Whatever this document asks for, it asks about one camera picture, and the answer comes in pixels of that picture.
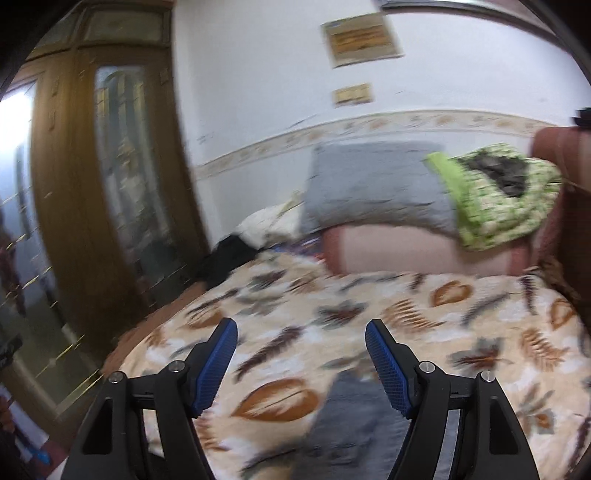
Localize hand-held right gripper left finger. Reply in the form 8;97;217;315
60;318;238;480

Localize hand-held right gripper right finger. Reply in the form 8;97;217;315
365;318;541;480

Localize grey pants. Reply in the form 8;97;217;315
295;369;458;480

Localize leaf print blanket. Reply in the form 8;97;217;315
102;256;589;480

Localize black cloth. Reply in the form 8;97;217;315
203;234;259;287

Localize pink folded blanket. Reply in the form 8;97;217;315
321;222;536;278

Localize purple printed cloth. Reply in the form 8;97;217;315
272;235;324;259

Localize cream pillow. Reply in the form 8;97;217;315
235;203;308;247

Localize wooden wardrobe with glass doors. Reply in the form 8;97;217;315
0;0;213;444

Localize green checkered cloth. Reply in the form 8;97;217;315
425;143;564;252

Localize grey pillow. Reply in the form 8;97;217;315
300;141;462;241

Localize brown headboard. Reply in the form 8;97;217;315
531;124;591;315

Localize beige wall switch plate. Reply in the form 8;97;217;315
333;83;374;108

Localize framed wall plaque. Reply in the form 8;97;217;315
322;14;404;70

